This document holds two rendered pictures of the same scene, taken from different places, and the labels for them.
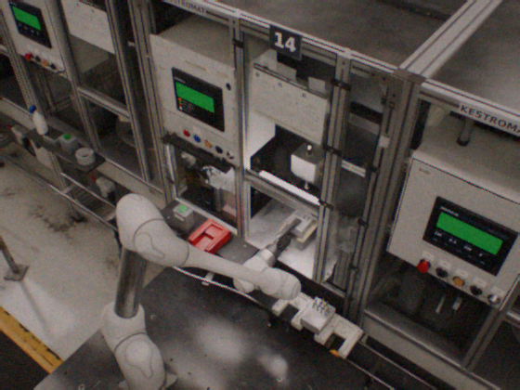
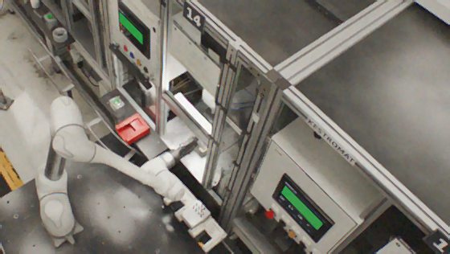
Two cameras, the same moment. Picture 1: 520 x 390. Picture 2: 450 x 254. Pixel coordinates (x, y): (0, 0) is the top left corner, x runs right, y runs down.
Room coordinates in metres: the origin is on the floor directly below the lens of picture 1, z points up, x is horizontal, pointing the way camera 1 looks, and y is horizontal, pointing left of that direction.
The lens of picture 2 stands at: (0.30, -0.29, 3.15)
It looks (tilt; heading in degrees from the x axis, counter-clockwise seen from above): 54 degrees down; 10
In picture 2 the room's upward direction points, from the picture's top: 5 degrees clockwise
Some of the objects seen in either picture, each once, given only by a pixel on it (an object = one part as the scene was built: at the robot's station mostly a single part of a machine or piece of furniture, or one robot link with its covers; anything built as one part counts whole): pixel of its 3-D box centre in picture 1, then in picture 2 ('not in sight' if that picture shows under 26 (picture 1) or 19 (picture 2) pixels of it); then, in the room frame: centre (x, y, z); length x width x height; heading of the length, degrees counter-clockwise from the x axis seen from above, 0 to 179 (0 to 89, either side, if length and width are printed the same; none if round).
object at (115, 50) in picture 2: (196, 150); (130, 64); (1.74, 0.27, 1.37); 0.36 x 0.04 x 0.04; 53
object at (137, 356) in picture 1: (141, 362); (56, 214); (1.04, 0.48, 0.85); 0.18 x 0.16 x 0.22; 34
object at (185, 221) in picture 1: (185, 216); (118, 107); (1.72, 0.35, 0.97); 0.08 x 0.08 x 0.12; 53
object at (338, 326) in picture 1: (316, 324); (194, 219); (1.22, -0.24, 0.84); 0.36 x 0.14 x 0.10; 53
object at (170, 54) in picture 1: (214, 89); (151, 21); (1.85, 0.19, 1.60); 0.42 x 0.29 x 0.46; 53
